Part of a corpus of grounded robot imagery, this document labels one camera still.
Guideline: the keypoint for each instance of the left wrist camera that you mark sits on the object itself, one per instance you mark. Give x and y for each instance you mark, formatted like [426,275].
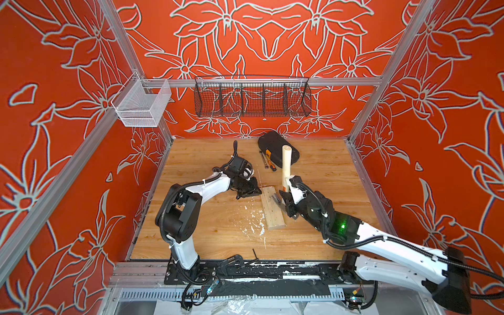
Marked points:
[241,167]

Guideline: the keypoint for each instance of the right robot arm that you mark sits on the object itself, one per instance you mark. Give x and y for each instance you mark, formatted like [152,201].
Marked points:
[376,256]

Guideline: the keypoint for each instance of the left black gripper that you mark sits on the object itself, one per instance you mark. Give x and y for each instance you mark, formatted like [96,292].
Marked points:
[253,190]

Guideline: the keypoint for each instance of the black tool case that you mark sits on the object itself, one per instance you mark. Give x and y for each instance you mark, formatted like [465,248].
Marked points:
[271,144]

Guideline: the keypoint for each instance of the black wire wall basket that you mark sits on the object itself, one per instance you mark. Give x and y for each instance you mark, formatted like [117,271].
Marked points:
[252,96]

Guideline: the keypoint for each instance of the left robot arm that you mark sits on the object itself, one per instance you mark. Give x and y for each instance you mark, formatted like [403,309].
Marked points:
[178,216]

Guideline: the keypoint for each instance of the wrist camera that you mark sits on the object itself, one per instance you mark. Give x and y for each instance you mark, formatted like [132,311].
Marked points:
[297,191]
[241,167]

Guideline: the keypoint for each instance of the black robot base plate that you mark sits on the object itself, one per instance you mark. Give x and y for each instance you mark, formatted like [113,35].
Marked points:
[237,269]

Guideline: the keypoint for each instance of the white wire mesh basket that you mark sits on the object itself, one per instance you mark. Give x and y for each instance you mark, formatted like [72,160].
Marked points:
[142,103]

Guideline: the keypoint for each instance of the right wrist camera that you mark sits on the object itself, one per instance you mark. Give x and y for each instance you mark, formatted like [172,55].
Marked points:
[297,191]

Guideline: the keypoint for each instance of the screwdriver beside case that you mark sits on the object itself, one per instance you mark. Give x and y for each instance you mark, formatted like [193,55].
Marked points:
[266,164]

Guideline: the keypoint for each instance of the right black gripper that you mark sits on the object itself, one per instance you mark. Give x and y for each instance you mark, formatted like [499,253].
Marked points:
[291,205]

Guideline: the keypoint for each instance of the wooden handle claw hammer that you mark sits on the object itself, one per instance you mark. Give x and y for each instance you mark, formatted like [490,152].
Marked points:
[286,172]

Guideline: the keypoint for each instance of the light wooden block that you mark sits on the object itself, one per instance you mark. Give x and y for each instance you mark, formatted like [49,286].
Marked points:
[272,208]

